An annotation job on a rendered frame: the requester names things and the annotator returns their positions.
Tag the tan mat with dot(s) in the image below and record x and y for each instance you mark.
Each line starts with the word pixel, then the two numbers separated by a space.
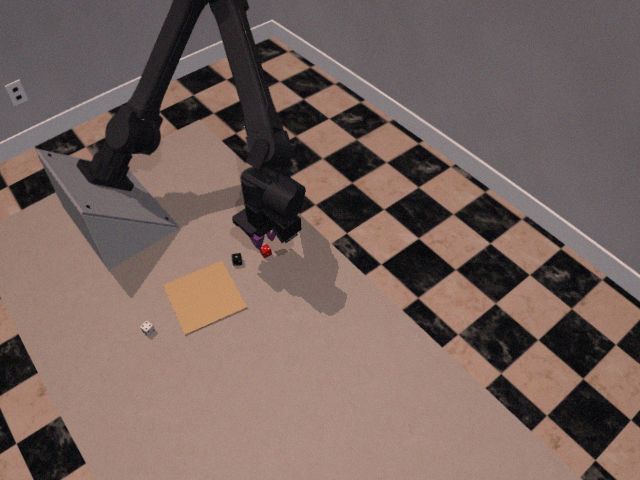
pixel 204 297

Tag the red die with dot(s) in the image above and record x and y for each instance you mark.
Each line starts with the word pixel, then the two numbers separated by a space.
pixel 265 251

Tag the white die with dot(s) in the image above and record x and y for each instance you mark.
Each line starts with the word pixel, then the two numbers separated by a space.
pixel 147 328

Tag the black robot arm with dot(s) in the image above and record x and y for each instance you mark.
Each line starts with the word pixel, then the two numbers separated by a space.
pixel 283 197

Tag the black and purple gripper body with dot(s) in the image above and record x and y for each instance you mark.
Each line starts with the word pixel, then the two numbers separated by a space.
pixel 240 219

